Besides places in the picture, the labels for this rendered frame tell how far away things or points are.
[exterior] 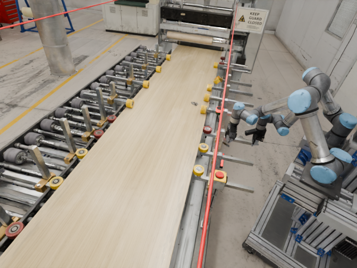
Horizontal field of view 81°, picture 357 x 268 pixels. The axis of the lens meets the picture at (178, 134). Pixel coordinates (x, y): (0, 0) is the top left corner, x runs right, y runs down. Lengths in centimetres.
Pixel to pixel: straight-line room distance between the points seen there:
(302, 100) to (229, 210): 157
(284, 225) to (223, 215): 58
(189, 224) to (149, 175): 45
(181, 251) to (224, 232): 91
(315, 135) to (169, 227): 94
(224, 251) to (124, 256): 125
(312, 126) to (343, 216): 60
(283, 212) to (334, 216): 89
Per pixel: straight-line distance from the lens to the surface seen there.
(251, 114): 155
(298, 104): 129
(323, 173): 139
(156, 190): 141
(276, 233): 229
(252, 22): 383
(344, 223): 164
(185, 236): 157
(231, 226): 241
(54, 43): 499
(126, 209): 134
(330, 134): 200
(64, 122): 164
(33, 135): 210
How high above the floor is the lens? 204
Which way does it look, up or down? 39 degrees down
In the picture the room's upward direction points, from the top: 6 degrees clockwise
